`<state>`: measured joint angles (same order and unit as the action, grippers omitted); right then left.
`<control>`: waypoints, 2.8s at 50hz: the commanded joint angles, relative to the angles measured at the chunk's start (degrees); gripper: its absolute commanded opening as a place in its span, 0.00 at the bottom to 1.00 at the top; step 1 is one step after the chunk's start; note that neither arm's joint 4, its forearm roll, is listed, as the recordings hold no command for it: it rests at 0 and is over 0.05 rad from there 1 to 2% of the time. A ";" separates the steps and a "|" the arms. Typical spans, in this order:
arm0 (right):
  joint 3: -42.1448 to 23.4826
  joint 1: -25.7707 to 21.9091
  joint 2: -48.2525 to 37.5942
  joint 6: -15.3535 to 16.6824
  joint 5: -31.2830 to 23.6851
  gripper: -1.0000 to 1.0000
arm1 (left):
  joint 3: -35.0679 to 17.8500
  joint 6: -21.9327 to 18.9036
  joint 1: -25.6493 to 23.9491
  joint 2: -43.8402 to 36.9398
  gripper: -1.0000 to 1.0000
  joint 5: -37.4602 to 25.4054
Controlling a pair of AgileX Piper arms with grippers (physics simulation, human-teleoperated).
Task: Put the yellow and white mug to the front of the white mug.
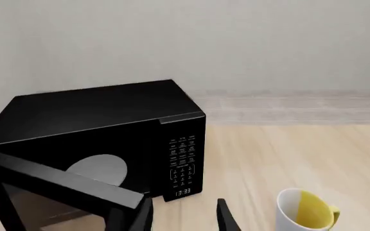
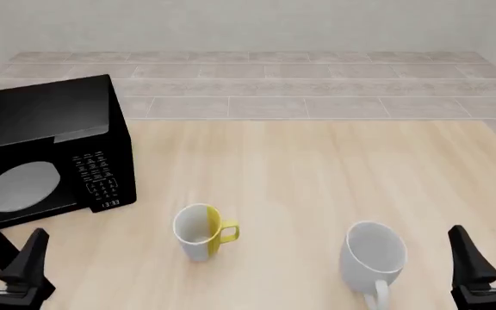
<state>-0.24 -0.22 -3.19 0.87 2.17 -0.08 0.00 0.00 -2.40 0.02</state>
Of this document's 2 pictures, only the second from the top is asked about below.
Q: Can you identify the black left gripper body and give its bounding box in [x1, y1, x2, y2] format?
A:
[0, 284, 57, 310]

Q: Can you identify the yellow and white mug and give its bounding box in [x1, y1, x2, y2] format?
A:
[172, 202, 241, 264]

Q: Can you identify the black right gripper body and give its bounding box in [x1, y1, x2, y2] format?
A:
[451, 277, 496, 310]

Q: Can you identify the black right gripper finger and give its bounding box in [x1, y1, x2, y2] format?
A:
[447, 224, 496, 289]

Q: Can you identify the black microwave oven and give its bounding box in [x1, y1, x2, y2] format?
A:
[0, 73, 139, 229]

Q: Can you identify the round grey turntable plate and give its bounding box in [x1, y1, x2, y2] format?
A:
[0, 161, 62, 214]

